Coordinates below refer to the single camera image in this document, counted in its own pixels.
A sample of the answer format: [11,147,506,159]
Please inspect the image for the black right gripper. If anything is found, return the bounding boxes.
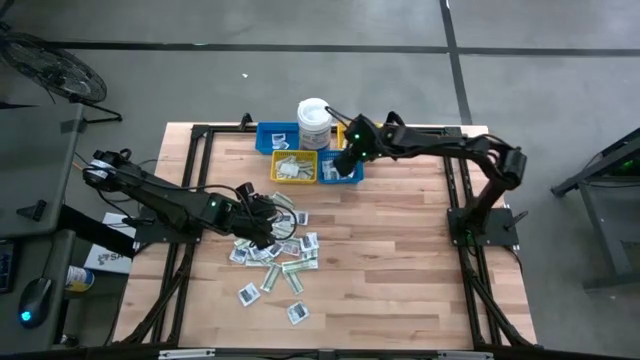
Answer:
[333,113,387,178]

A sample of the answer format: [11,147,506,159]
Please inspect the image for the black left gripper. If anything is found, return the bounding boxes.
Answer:
[224,182,281,250]

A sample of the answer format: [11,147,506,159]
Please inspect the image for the blue plastic basket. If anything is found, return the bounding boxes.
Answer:
[255,122,301,155]
[317,149,366,185]

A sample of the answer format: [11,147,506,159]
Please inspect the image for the yellow plastic basket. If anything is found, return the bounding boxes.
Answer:
[270,149,319,185]
[335,122,384,151]

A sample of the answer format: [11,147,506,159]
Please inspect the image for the white disinfecting wipes canister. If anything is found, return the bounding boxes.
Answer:
[296,97,333,151]

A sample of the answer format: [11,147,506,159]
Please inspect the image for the white cardboard box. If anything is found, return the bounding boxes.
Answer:
[83,212,137,276]

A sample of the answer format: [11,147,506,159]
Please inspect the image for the black slanted bar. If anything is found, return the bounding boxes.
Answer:
[58,203,137,260]

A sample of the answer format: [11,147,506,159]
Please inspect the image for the white blue yellow can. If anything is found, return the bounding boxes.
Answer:
[65,265,96,293]

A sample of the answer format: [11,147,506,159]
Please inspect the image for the black computer mouse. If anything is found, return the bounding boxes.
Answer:
[18,277,54,330]

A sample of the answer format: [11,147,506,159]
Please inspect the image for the grey desk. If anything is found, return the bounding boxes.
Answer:
[0,102,86,355]

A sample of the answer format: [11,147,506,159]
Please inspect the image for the black keyboard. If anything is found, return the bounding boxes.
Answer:
[0,239,15,296]

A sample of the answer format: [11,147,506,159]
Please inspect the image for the black metal table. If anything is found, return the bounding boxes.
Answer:
[549,126,640,291]

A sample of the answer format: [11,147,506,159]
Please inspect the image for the black floor fan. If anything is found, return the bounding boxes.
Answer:
[0,30,124,125]

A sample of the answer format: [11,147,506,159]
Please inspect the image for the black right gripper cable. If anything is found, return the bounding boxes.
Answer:
[324,105,356,126]

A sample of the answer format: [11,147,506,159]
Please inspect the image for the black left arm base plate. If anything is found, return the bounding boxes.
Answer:
[133,203,207,246]

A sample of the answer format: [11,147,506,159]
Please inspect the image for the black aluminium table frame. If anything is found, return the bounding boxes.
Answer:
[112,122,539,351]

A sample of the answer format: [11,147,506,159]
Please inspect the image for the silver metal bracket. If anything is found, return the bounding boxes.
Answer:
[158,348,217,360]
[436,349,495,360]

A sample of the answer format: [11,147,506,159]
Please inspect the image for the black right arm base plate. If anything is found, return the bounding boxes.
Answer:
[447,206,521,248]

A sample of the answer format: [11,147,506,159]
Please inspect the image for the black desk bracket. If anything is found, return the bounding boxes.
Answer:
[16,198,49,222]

